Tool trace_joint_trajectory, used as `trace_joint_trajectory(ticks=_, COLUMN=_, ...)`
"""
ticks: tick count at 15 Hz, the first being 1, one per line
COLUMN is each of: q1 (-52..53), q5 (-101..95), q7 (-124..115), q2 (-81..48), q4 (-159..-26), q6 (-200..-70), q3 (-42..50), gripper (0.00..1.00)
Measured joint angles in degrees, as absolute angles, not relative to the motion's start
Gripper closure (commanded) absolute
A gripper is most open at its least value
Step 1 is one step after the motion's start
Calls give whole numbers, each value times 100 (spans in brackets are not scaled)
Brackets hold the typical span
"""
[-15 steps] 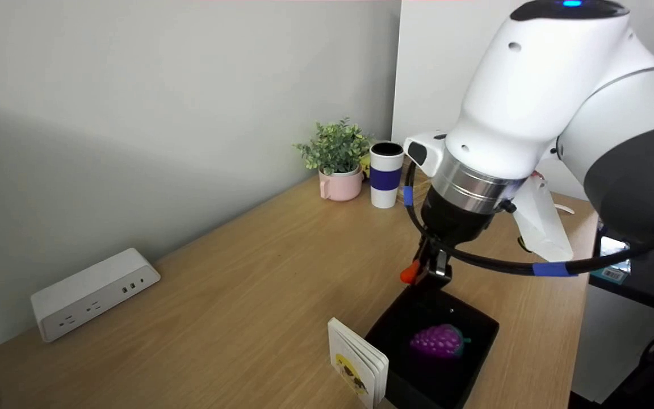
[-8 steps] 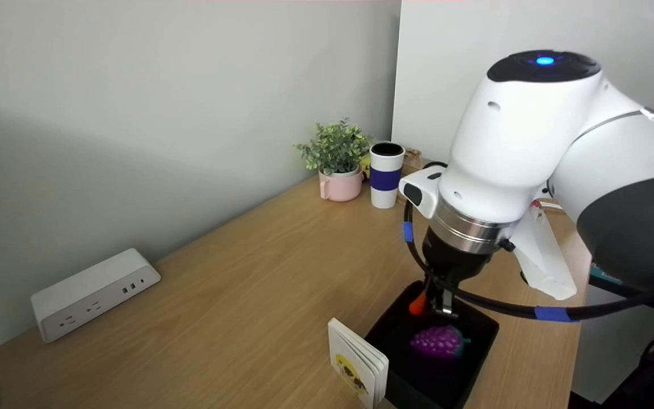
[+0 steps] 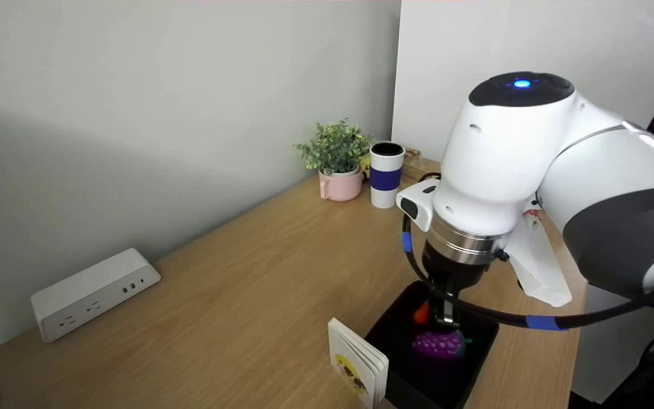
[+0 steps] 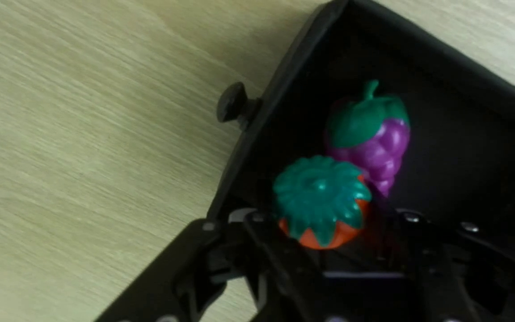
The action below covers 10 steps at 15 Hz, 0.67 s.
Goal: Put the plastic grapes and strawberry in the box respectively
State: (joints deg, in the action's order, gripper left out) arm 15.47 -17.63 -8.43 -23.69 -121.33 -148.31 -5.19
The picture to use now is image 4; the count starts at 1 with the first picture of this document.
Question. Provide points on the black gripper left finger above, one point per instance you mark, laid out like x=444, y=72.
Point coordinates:
x=240, y=280

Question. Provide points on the orange plastic strawberry green cap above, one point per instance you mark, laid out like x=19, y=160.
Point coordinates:
x=321, y=199

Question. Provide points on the purple plastic grapes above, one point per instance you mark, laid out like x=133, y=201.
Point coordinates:
x=376, y=144

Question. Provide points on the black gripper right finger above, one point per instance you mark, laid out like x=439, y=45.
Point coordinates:
x=448, y=280

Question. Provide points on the black fabric box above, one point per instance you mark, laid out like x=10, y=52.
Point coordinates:
x=460, y=136

